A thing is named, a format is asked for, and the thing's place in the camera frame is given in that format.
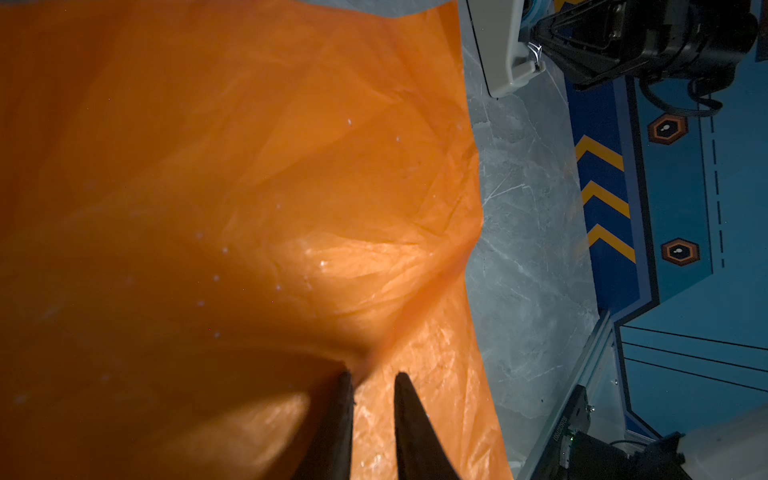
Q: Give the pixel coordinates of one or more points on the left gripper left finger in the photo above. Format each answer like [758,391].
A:
[329,455]

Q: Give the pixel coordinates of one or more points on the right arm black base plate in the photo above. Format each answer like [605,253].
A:
[574,418]

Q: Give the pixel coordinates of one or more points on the white tape dispenser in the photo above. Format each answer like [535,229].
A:
[509,63]

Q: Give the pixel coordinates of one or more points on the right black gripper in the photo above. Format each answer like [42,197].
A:
[597,41]

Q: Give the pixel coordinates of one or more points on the yellow orange wrapping paper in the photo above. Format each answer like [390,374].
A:
[211,208]

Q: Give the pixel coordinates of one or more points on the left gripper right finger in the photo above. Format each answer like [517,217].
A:
[418,450]

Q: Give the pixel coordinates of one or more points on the aluminium front rail frame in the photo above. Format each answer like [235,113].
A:
[592,402]

